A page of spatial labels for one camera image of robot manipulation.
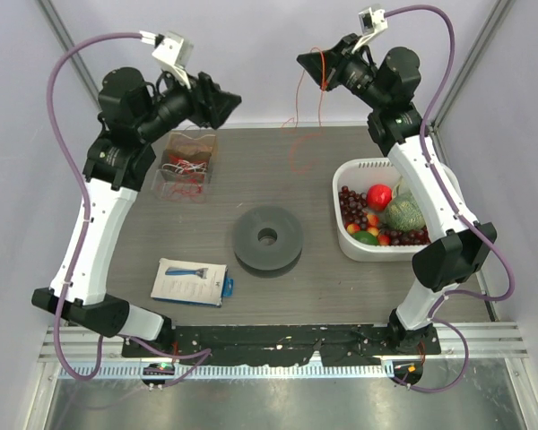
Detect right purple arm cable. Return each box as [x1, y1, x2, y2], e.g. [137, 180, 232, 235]
[385, 4, 516, 396]

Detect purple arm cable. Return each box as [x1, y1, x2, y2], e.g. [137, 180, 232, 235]
[385, 4, 516, 396]
[47, 30, 214, 390]

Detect small peach fruits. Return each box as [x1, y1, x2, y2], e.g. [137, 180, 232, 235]
[345, 217, 380, 237]

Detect white slotted cable duct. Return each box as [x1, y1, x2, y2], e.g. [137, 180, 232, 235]
[57, 361, 395, 380]

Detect aluminium frame rail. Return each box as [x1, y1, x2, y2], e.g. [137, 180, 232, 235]
[61, 322, 528, 361]

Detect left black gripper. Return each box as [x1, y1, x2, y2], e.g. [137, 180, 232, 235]
[136, 64, 242, 143]

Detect green avocado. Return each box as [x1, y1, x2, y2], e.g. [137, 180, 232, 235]
[352, 230, 379, 246]

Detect clear cable box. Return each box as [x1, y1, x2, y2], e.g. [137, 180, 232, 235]
[152, 131, 218, 204]

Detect green netted melon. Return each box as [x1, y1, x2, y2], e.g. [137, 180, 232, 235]
[384, 192, 426, 231]

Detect white cables in box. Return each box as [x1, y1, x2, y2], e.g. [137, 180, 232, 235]
[162, 156, 209, 178]

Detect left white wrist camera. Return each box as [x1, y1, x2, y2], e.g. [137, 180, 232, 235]
[139, 30, 194, 90]

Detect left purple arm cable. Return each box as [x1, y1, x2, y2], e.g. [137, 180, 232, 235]
[47, 30, 214, 390]

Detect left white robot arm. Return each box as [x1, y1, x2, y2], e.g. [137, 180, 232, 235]
[31, 67, 242, 357]

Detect grey cable spool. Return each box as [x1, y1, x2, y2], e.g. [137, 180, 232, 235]
[232, 205, 304, 279]

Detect white plastic basket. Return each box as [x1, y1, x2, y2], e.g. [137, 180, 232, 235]
[331, 157, 465, 263]

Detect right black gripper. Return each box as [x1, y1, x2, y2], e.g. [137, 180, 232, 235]
[296, 34, 386, 112]

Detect blue razor package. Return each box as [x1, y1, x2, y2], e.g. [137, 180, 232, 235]
[150, 258, 234, 307]

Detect orange thin cable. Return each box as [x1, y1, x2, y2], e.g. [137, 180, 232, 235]
[280, 48, 333, 174]

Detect red grape bunch left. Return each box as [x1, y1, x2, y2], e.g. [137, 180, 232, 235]
[338, 185, 369, 229]

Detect red apple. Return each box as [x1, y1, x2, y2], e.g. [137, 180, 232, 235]
[366, 184, 393, 211]

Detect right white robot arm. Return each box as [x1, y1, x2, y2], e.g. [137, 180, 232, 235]
[297, 34, 497, 354]

